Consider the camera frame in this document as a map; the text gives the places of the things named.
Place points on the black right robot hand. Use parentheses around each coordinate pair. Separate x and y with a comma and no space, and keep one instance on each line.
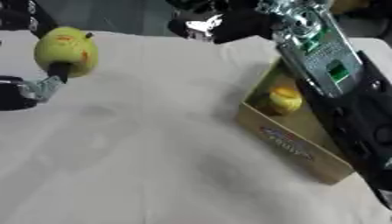
(240,23)

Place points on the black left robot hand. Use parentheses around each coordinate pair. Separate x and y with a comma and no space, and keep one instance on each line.
(15,17)

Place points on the tan cardboard box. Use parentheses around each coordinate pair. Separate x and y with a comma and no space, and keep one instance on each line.
(286,131)

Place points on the yellow toy fruit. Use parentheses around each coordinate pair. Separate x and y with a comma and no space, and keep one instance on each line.
(284,100)

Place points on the yellow-green toy apple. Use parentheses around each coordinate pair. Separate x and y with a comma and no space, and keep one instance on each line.
(67,51)

